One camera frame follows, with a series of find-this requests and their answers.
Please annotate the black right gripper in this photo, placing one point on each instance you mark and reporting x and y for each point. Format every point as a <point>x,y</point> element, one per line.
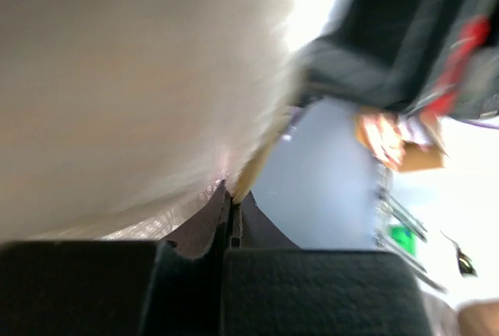
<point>407,56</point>

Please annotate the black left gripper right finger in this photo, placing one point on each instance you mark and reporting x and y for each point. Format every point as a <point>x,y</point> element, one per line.
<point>317,292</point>

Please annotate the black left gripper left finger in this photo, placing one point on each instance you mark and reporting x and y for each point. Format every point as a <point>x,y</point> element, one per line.
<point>169,286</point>

